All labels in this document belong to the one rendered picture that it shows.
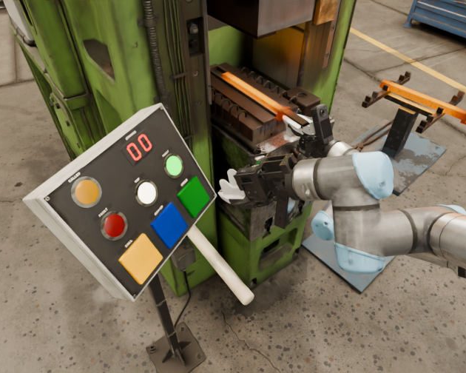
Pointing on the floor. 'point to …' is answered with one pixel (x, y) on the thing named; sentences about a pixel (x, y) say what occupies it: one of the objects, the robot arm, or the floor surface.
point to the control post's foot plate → (162, 354)
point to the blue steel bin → (450, 16)
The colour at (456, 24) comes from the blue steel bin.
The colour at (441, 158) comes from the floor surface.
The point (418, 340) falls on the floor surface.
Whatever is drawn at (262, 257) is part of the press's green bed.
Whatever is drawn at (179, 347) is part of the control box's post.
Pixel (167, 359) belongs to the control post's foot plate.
